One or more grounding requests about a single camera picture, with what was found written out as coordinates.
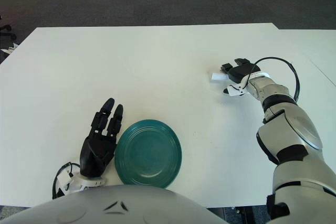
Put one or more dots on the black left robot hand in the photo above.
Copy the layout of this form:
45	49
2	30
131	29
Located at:
97	153

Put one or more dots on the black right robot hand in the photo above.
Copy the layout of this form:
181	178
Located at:
241	73

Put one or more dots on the white charger block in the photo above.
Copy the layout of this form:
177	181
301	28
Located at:
218	77

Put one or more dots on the green ceramic plate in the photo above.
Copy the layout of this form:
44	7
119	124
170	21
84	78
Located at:
148	153

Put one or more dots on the grey robot torso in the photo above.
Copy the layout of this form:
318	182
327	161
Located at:
105	208

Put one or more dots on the black office chair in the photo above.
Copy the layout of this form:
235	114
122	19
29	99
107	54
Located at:
6	36

